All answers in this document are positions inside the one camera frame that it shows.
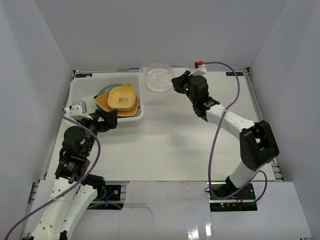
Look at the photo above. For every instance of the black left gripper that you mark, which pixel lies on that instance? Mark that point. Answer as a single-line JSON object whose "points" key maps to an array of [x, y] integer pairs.
{"points": [[107, 119]]}

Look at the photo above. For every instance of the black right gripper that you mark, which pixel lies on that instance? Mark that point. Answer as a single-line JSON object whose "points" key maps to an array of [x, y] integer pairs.
{"points": [[178, 83]]}

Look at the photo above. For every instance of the black square amber plate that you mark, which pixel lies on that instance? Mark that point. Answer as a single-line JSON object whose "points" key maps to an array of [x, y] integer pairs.
{"points": [[95, 101]]}

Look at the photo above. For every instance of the green square panda dish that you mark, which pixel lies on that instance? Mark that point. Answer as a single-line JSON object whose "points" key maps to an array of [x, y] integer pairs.
{"points": [[122, 104]]}

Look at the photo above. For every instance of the yellow square panda dish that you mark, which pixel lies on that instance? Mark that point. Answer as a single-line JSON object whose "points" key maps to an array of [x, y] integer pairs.
{"points": [[122, 92]]}

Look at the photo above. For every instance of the clear glass plate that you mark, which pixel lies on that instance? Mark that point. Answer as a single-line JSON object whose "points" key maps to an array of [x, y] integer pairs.
{"points": [[158, 78]]}

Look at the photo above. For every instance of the teal round plate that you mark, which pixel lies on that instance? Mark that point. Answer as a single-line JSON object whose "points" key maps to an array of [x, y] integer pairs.
{"points": [[107, 89]]}

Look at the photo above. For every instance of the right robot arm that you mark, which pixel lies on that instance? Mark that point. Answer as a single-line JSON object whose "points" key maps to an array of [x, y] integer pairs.
{"points": [[257, 142]]}

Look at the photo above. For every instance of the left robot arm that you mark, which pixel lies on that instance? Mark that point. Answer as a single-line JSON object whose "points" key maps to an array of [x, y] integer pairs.
{"points": [[74, 187]]}

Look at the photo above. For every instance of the white plastic bin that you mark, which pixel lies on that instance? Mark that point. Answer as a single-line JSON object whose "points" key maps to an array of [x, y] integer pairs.
{"points": [[84, 88]]}

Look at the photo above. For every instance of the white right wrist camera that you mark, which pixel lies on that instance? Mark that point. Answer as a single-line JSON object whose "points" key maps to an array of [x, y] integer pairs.
{"points": [[200, 69]]}

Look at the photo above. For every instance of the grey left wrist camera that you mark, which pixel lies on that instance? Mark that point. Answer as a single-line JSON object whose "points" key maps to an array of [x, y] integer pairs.
{"points": [[78, 111]]}

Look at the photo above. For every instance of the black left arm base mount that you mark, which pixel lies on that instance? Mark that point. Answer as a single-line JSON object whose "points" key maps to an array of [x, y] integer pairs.
{"points": [[108, 198]]}

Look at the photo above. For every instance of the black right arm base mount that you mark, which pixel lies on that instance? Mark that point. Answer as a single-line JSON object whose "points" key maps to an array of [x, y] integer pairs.
{"points": [[240, 202]]}

